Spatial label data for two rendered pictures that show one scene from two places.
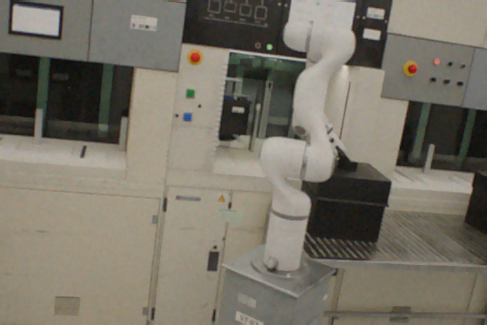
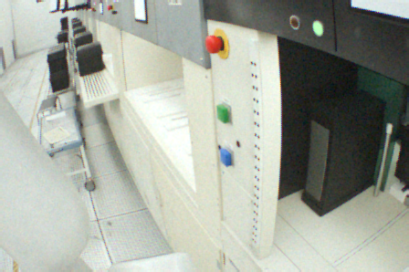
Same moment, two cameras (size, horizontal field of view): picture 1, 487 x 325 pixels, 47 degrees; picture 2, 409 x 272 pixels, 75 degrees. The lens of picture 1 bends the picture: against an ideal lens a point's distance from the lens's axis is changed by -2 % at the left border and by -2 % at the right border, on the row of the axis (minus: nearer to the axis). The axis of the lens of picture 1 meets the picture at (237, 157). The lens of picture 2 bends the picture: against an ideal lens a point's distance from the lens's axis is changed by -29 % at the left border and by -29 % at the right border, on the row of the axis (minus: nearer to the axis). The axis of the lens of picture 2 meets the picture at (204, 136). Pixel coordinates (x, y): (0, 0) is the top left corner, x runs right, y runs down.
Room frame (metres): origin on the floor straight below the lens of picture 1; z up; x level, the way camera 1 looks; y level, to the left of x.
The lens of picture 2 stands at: (2.19, -0.43, 1.49)
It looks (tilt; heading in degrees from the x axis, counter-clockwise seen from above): 26 degrees down; 82
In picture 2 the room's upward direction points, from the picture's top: 5 degrees counter-clockwise
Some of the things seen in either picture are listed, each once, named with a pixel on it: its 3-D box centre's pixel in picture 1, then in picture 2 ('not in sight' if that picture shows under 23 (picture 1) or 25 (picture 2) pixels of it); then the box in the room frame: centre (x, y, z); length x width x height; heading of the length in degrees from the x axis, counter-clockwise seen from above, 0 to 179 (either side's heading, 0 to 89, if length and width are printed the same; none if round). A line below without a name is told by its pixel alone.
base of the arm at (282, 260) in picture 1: (284, 240); not in sight; (1.71, -0.19, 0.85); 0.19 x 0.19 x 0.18
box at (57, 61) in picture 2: not in sight; (57, 59); (0.99, 3.58, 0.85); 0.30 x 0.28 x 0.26; 102
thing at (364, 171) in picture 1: (344, 176); not in sight; (2.18, -0.43, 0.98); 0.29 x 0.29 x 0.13; 8
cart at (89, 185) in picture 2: not in sight; (64, 148); (1.29, 2.24, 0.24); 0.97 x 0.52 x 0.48; 106
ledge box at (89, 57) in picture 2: not in sight; (89, 57); (1.63, 2.61, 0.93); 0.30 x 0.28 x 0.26; 100
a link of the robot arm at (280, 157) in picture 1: (285, 175); not in sight; (1.72, -0.16, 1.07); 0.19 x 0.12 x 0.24; 81
